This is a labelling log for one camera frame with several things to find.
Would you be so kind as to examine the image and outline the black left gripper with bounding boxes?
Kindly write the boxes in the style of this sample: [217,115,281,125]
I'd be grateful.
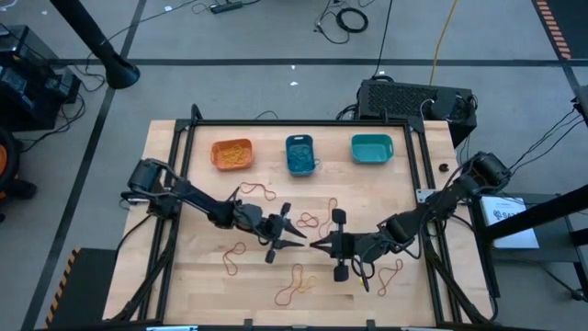
[232,201,308,265]

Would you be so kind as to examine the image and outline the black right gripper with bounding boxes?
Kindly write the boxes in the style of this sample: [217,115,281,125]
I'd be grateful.
[310,209,392,283]

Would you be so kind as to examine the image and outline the teal rubber band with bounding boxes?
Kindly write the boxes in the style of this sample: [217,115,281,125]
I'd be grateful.
[291,151,314,174]
[289,144,314,169]

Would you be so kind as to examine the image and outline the dark blue plastic basket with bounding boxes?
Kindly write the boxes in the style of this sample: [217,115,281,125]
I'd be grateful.
[285,133,317,177]

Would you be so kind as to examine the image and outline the teal green plastic basket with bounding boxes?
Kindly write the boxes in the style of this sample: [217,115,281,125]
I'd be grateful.
[350,132,395,166]

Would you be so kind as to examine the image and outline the orange plastic basket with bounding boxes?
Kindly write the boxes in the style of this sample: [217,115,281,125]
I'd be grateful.
[209,137,255,172]

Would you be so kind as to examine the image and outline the black computer case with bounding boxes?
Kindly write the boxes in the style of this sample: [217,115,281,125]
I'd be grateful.
[356,78,479,149]

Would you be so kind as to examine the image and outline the white printed booklet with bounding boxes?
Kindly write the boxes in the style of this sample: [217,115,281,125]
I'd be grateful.
[480,196,541,250]

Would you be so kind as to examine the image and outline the black mat hazard stripes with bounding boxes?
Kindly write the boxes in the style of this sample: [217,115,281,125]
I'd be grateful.
[44,246,119,330]
[535,0,588,61]

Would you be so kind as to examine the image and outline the black stand beam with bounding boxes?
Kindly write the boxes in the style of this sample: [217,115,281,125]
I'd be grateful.
[481,183,588,244]

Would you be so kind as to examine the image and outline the grey side cart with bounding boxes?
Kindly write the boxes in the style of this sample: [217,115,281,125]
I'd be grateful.
[470,191,588,300]

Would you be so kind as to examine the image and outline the black power strip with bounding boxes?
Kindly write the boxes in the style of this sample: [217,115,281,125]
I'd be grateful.
[209,0,244,15]

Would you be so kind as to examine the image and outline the black stand pole with base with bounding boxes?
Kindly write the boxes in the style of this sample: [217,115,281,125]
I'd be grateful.
[49,0,141,90]

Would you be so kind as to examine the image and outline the black orange machine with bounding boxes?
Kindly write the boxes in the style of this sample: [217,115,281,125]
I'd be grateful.
[0,128,39,217]

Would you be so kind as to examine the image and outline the black equipment cart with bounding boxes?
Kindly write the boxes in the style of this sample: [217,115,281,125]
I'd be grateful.
[0,25,85,132]

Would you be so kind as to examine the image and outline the loose floor cable tangle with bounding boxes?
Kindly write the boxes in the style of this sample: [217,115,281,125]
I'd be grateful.
[313,0,351,46]

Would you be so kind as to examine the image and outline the black hanging cable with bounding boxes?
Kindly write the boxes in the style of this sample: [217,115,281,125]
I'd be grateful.
[370,0,395,78]

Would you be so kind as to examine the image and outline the coiled black cable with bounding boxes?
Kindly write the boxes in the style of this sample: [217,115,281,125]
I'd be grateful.
[334,6,370,34]

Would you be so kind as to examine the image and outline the yellow hanging cable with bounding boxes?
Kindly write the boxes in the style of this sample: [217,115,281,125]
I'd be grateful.
[429,0,460,86]

